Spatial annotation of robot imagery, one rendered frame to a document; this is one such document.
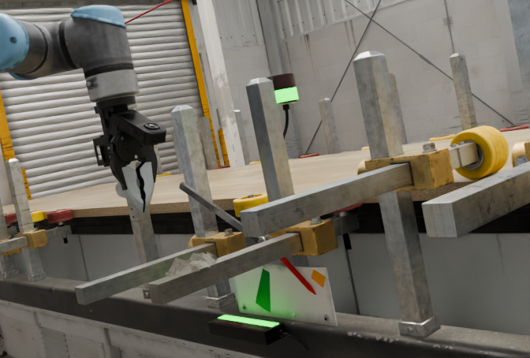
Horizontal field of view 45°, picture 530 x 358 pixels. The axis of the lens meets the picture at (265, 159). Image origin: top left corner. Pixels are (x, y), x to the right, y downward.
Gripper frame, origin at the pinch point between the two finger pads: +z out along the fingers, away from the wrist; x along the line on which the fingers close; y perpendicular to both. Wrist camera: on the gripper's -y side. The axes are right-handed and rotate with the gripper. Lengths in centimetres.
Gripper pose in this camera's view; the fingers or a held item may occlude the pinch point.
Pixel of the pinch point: (143, 205)
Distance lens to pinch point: 120.5
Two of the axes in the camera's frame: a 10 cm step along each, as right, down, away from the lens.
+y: -6.7, 0.9, 7.4
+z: 1.9, 9.8, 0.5
